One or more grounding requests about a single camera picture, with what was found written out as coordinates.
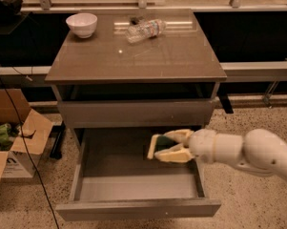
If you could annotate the white bowl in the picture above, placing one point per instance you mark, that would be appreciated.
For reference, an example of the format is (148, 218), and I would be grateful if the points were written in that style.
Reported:
(82, 25)

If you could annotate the grey drawer cabinet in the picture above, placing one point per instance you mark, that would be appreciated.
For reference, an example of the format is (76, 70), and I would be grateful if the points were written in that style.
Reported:
(177, 65)

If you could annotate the closed upper grey drawer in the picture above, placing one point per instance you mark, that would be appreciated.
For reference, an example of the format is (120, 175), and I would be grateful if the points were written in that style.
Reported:
(112, 114)

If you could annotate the open cardboard box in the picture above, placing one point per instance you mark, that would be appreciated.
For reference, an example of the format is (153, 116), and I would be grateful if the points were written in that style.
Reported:
(23, 135)

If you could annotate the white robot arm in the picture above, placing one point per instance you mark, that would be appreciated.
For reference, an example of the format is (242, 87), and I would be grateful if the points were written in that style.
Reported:
(259, 153)

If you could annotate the black table leg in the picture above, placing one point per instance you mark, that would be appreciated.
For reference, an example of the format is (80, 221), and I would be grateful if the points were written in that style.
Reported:
(57, 132)

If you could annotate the green items in box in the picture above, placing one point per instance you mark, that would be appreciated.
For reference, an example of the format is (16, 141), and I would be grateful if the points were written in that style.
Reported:
(8, 134)

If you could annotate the open lower grey drawer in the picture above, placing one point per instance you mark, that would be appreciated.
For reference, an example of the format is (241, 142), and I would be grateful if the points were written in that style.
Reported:
(113, 179)

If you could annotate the clear plastic water bottle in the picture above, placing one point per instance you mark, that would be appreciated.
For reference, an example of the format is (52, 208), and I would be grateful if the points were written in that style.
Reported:
(145, 30)

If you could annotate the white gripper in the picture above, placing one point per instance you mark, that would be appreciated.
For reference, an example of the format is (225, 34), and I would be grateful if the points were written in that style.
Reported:
(201, 145)

